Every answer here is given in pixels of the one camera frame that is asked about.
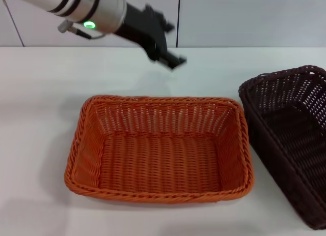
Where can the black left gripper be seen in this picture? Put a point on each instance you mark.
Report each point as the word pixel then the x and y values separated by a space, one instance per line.
pixel 142 27

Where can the black vertical wall strip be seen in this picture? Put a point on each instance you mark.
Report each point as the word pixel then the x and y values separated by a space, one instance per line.
pixel 178 7

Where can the dark brown woven plastic basket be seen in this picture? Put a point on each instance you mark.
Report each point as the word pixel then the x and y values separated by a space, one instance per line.
pixel 293 134

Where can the orange woven plastic basket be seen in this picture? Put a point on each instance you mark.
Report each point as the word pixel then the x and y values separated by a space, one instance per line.
pixel 160 157

